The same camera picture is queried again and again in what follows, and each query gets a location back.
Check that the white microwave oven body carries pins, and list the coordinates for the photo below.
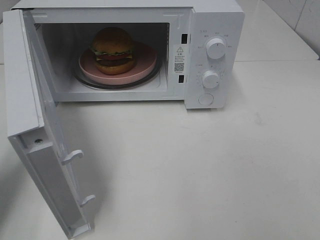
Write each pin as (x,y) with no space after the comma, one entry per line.
(67,28)

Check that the upper white power knob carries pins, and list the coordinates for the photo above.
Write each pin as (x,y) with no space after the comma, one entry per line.
(216,47)

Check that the pink round plate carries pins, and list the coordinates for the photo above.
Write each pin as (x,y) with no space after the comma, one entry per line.
(145,62)

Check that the white warning label sticker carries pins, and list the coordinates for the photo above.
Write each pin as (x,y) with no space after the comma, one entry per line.
(179,58)

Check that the white microwave door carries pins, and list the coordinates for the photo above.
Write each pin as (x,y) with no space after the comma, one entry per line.
(33,126)

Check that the burger with lettuce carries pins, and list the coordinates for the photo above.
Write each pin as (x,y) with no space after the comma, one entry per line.
(113,50)

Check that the lower white timer knob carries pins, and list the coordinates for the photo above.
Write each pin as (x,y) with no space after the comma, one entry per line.
(211,79)

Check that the glass microwave turntable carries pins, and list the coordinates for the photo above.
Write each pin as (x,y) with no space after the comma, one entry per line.
(152,81)

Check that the round white door button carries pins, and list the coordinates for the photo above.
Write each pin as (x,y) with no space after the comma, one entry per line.
(206,99)

